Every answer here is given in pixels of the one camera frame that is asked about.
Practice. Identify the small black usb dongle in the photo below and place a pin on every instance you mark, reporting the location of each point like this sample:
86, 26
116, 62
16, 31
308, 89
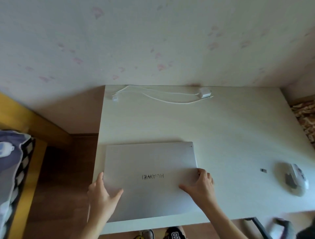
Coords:
263, 170

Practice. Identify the dark grey chair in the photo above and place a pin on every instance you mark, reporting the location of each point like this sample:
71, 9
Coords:
295, 230

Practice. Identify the person's left hand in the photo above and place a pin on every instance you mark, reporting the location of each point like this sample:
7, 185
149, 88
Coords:
101, 202

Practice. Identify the person's left thumb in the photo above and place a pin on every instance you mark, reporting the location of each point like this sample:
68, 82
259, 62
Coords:
116, 196

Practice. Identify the black metal table leg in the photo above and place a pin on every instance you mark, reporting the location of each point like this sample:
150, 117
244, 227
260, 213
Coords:
258, 227

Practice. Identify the yellow black slipper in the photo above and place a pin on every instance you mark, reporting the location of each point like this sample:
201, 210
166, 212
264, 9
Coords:
145, 234

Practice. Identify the white computer mouse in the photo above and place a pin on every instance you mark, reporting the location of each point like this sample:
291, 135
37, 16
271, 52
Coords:
298, 177

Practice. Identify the silver laptop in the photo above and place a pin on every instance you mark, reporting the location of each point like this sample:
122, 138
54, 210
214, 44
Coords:
150, 170

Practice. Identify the person's left forearm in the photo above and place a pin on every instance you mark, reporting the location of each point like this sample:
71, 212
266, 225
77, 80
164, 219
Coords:
91, 227

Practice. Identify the blue grey blanket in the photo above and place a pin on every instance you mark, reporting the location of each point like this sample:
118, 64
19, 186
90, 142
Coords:
9, 170

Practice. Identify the person's right hand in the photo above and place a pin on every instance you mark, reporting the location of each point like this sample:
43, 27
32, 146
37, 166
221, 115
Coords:
203, 193

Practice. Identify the black white checkered cloth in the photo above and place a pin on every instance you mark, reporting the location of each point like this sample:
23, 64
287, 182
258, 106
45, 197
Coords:
23, 170

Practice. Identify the yellow wooden bed frame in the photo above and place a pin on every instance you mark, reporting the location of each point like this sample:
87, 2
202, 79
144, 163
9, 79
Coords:
29, 172

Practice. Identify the brown patterned fabric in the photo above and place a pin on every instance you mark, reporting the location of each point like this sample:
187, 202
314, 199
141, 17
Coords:
306, 120

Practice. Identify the white charger adapter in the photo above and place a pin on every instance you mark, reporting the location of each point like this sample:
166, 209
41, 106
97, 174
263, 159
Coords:
205, 93

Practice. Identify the person's right forearm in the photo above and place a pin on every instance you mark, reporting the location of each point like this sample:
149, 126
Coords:
225, 224

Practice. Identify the black white slipper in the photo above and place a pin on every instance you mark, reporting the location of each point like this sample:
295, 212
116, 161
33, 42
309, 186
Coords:
175, 233

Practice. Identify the person's right thumb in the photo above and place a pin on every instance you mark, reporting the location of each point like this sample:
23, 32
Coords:
186, 189

